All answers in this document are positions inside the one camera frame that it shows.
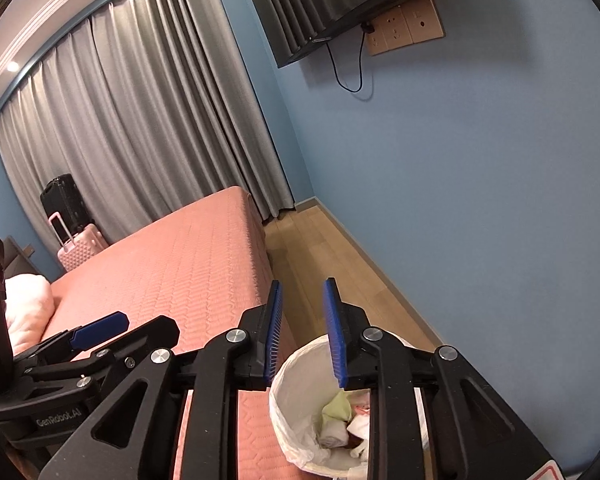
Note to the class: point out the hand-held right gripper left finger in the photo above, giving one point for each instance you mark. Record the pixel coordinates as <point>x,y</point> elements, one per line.
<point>272,335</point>

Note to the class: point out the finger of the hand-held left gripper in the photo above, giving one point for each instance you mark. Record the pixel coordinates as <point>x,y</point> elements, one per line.
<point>100,330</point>
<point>155,335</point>

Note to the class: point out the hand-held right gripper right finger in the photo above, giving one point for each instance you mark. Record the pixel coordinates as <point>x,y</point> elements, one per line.
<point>335,340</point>

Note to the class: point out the trash bin with white liner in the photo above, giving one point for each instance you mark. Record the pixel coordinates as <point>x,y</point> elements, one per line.
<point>300,375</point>

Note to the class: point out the yellow-green paper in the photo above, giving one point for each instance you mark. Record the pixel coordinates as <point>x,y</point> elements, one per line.
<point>337,407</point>

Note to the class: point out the pink cloth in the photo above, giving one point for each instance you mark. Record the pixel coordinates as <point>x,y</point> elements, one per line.
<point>361,405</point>

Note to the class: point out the white tissue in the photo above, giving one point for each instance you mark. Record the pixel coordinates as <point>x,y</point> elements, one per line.
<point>332,435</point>

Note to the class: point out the pink pillow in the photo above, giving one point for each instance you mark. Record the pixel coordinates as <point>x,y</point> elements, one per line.
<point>27,305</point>

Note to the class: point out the pink quilted bed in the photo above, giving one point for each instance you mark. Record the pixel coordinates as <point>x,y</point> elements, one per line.
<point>180,260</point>

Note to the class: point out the pink suitcase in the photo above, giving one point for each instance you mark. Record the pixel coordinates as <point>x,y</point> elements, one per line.
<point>87,245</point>

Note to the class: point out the black suitcase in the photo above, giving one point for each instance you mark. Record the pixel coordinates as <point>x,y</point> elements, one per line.
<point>62,200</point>

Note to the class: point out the grey curtain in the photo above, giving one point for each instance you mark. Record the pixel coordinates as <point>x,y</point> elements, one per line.
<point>130,110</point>

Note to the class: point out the recessed ceiling light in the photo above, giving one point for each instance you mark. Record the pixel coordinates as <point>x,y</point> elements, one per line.
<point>12,66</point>

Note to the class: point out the brown wall socket panel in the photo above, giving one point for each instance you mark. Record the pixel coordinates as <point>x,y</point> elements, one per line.
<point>405,25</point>

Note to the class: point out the black wall television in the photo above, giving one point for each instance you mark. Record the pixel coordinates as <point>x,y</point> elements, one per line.
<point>330,0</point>

